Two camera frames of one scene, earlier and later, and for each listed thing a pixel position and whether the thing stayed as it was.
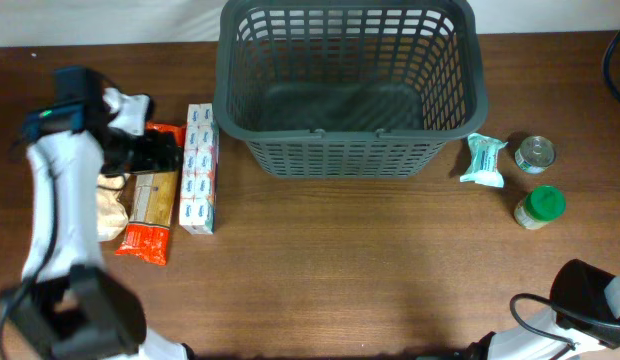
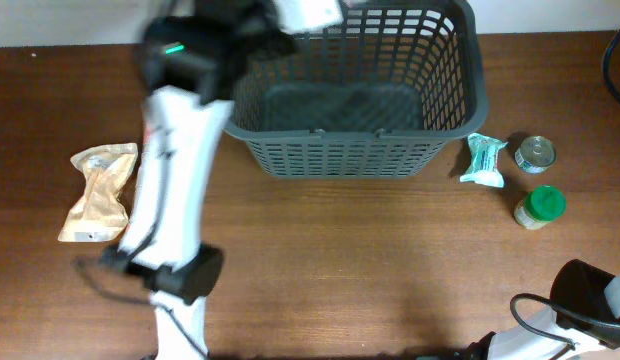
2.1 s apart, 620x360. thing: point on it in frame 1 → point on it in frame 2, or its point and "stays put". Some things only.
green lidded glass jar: (541, 206) stays put
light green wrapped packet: (484, 164) stays put
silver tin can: (535, 154) stays put
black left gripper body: (122, 158) → (263, 38)
